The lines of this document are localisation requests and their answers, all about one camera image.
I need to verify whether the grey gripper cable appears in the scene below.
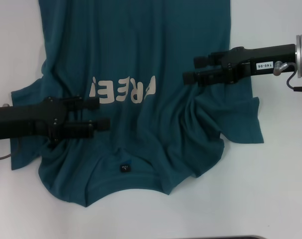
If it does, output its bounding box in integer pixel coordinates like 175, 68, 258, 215
0, 139, 21, 163
273, 60, 302, 93

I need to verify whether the grey left gripper cable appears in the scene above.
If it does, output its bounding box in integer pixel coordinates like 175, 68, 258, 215
0, 139, 21, 163

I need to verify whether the teal t-shirt with cream lettering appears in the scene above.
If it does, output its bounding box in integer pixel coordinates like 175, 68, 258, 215
10, 0, 265, 208

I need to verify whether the grey right gripper cable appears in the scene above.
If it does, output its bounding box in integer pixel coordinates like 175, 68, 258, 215
273, 60, 302, 93

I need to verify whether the dark flat edge object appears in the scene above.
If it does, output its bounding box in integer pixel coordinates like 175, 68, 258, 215
210, 235, 266, 239

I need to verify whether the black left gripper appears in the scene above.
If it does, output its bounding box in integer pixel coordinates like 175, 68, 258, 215
0, 96, 112, 144

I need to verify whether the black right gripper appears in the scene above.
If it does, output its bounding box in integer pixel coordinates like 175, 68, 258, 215
182, 44, 297, 87

